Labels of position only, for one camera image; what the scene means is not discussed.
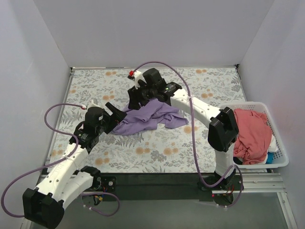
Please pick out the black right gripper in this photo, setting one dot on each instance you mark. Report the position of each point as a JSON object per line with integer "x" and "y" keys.
{"x": 136, "y": 97}

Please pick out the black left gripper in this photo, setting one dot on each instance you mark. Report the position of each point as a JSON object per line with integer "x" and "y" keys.
{"x": 110, "y": 121}

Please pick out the purple t shirt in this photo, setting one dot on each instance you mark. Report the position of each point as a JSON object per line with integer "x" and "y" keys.
{"x": 148, "y": 117}

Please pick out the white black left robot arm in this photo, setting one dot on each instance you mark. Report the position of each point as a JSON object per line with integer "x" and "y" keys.
{"x": 46, "y": 203}

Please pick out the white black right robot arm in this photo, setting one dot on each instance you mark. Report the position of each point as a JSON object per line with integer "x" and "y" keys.
{"x": 221, "y": 123}

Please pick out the floral patterned table mat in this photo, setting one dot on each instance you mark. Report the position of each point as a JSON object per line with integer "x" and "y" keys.
{"x": 181, "y": 150}

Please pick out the pink t shirt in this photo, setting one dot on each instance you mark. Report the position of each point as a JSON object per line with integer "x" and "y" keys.
{"x": 254, "y": 136}

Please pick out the white plastic laundry basket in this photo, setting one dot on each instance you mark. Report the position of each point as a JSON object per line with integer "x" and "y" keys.
{"x": 280, "y": 158}

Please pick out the white garment in basket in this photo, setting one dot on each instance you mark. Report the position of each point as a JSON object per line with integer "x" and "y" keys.
{"x": 273, "y": 145}

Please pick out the blue garment in basket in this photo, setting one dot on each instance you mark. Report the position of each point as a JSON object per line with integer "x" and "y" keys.
{"x": 269, "y": 159}

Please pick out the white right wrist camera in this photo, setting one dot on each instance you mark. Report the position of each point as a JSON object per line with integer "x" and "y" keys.
{"x": 136, "y": 76}

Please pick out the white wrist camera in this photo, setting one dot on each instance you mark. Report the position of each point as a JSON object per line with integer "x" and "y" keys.
{"x": 136, "y": 76}
{"x": 93, "y": 103}

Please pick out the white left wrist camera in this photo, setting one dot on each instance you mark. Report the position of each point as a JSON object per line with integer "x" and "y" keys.
{"x": 93, "y": 103}

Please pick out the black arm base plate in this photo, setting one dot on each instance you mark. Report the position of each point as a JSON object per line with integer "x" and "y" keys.
{"x": 163, "y": 186}

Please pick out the aluminium table frame rail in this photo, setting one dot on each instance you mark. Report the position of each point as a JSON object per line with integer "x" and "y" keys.
{"x": 252, "y": 182}

